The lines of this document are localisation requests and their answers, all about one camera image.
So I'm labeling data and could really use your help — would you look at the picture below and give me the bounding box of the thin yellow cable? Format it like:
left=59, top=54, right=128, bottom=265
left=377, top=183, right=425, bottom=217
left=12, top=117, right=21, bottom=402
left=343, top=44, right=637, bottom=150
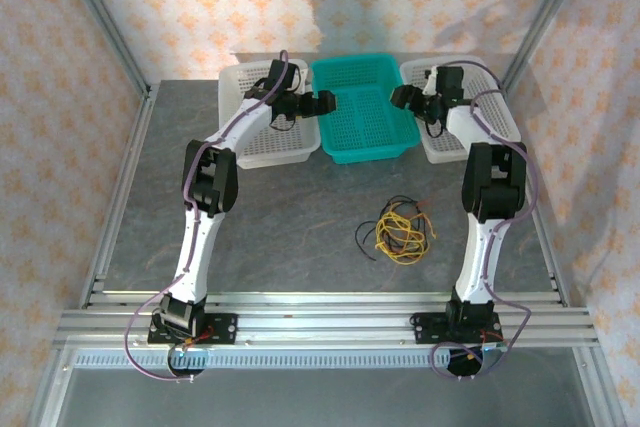
left=374, top=201, right=431, bottom=267
left=379, top=210, right=439, bottom=258

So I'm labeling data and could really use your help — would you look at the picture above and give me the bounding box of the thick black cable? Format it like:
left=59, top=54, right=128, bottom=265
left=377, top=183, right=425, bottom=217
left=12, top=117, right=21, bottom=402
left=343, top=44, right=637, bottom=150
left=355, top=219, right=399, bottom=262

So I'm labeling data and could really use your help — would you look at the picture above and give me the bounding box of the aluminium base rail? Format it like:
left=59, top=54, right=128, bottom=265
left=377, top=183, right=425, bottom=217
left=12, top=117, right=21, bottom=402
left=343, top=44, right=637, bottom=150
left=52, top=290, right=599, bottom=351

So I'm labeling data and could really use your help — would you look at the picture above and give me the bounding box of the thin orange cable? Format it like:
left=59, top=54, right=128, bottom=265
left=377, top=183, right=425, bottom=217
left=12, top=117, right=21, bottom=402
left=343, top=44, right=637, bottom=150
left=413, top=200, right=437, bottom=239

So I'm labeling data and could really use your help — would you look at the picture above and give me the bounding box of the aluminium frame post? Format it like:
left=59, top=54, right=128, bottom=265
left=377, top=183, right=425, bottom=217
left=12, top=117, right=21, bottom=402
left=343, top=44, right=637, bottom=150
left=499, top=0, right=596, bottom=93
left=52, top=0, right=154, bottom=98

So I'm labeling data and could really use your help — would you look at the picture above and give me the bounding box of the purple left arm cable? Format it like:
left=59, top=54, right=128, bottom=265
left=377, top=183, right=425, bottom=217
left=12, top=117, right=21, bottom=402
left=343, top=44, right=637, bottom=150
left=123, top=50, right=291, bottom=382

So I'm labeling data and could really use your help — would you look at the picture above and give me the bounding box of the grey slotted cable duct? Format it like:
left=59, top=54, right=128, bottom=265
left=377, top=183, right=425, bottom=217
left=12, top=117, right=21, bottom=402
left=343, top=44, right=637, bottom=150
left=72, top=350, right=571, bottom=371

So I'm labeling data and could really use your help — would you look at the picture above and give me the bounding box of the white perforated plastic basket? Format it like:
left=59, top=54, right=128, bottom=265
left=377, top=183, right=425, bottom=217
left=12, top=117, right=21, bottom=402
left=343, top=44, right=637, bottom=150
left=218, top=59, right=322, bottom=171
left=399, top=55, right=523, bottom=165

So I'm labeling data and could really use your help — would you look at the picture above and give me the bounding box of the aluminium side rail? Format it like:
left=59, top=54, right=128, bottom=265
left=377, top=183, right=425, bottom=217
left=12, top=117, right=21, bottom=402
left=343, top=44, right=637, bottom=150
left=82, top=84, right=160, bottom=308
left=499, top=81, right=569, bottom=306

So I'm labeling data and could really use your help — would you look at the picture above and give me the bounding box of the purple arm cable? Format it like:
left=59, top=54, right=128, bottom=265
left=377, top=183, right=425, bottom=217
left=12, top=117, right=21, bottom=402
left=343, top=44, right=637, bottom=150
left=123, top=50, right=291, bottom=382
left=429, top=60, right=540, bottom=382

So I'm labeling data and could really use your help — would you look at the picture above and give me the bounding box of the teal perforated plastic basket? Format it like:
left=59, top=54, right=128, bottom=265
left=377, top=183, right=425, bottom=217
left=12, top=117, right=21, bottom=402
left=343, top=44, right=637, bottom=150
left=309, top=53, right=421, bottom=166

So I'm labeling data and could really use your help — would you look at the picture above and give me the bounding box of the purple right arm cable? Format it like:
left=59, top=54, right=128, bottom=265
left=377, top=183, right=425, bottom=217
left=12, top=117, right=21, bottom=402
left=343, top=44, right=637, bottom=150
left=429, top=60, right=540, bottom=382

